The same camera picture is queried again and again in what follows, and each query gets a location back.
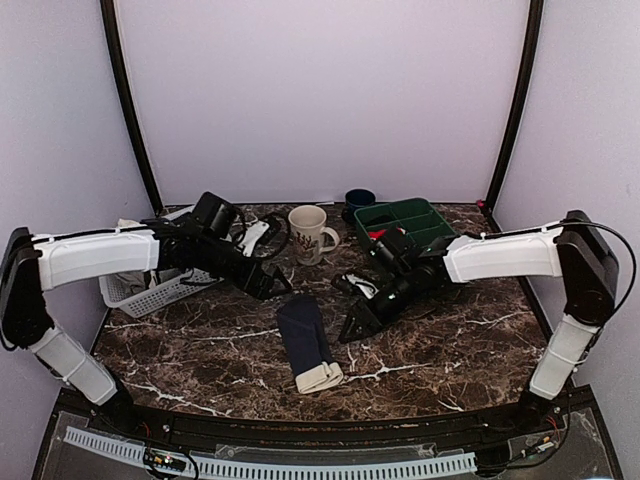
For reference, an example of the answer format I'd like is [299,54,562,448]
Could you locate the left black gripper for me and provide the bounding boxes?
[196,237,292,302]

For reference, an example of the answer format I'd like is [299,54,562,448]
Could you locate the navy underwear white waistband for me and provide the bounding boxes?
[276,295,344,395]

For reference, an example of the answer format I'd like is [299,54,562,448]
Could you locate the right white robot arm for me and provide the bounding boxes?
[339,210,627,434]

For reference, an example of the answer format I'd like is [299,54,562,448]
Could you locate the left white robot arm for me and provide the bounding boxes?
[1,225,292,436]

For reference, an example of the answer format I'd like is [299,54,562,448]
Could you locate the cream floral mug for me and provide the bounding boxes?
[288,205,341,266]

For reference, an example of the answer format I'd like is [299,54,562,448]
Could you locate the red rolled sock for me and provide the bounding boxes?
[368,227,406,240]

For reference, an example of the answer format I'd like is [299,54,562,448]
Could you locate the green divided organizer tray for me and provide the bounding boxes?
[355,198,457,250]

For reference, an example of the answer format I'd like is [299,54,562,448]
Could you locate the dark blue mug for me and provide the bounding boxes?
[341,189,376,224]

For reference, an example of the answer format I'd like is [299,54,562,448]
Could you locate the white plastic laundry basket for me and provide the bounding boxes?
[99,269,222,318]

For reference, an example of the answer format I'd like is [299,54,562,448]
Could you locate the grey garment in basket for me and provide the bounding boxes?
[114,269,177,295]

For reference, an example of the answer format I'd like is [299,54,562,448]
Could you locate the cream cloth in basket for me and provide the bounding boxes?
[117,219,145,229]

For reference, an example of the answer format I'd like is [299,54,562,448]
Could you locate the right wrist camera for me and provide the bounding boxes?
[369,229,422,275]

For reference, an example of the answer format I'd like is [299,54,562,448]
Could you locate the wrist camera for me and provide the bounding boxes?
[369,229,422,275]
[192,192,237,238]

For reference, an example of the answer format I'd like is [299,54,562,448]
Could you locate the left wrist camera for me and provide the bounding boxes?
[192,192,237,238]

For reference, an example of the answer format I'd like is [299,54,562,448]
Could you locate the black front rail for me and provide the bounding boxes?
[166,413,488,446]

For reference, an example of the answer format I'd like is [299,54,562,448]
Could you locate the white slotted cable duct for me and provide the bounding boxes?
[63,427,477,479]

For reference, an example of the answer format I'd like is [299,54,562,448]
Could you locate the left black frame post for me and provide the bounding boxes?
[99,0,164,215]

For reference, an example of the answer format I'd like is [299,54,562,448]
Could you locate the black frame post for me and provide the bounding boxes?
[482,0,545,217]
[99,0,164,215]

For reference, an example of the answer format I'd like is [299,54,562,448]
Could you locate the right black frame post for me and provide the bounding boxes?
[482,0,545,217]

